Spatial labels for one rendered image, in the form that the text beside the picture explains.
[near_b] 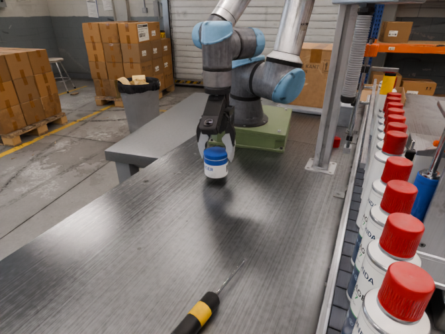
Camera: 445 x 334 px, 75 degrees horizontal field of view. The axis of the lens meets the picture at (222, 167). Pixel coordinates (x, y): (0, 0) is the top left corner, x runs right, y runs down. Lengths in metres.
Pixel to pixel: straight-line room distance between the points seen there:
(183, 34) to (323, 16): 2.35
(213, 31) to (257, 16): 4.58
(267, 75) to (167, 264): 0.64
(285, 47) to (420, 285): 0.80
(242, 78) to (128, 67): 3.58
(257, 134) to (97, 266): 0.66
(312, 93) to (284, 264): 1.06
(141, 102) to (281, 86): 2.44
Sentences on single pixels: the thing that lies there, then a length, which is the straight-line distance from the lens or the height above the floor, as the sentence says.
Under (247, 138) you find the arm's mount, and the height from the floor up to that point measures 0.87.
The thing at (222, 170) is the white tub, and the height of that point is 0.87.
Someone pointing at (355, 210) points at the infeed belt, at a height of 0.88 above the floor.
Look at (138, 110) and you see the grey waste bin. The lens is 3.27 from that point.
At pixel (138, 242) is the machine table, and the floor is 0.83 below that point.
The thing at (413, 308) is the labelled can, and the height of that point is 1.07.
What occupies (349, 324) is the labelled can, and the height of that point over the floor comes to 0.93.
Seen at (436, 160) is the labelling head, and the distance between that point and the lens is 0.51.
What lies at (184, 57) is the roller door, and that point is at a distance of 5.75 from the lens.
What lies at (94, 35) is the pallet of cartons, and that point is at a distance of 4.73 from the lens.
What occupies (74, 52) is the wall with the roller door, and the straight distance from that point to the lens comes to 7.25.
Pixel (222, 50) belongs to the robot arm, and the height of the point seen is 1.19.
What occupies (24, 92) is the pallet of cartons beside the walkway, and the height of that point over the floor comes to 0.50.
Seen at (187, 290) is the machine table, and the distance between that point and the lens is 0.57.
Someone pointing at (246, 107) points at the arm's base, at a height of 0.97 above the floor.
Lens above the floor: 1.27
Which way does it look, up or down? 28 degrees down
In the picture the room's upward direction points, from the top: straight up
